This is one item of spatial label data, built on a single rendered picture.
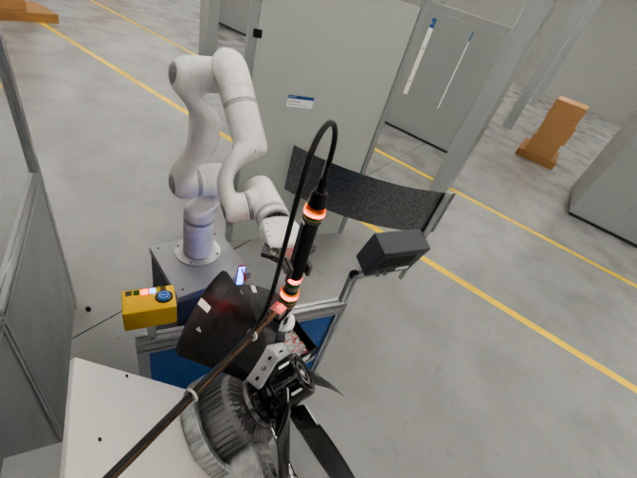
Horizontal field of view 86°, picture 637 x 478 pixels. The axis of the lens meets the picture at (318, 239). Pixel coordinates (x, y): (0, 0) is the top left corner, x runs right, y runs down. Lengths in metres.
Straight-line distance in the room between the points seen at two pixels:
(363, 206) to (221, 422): 2.09
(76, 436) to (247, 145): 0.68
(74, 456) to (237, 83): 0.83
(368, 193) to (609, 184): 4.64
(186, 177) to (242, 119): 0.42
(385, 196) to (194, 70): 1.89
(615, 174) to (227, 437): 6.33
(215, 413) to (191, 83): 0.88
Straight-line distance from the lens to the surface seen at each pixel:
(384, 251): 1.43
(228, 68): 0.99
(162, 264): 1.55
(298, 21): 2.47
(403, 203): 2.77
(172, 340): 1.47
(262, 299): 1.15
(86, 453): 0.78
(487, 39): 6.61
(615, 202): 6.79
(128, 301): 1.29
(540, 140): 8.70
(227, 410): 0.96
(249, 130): 0.93
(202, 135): 1.22
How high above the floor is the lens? 2.05
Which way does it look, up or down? 37 degrees down
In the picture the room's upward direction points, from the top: 18 degrees clockwise
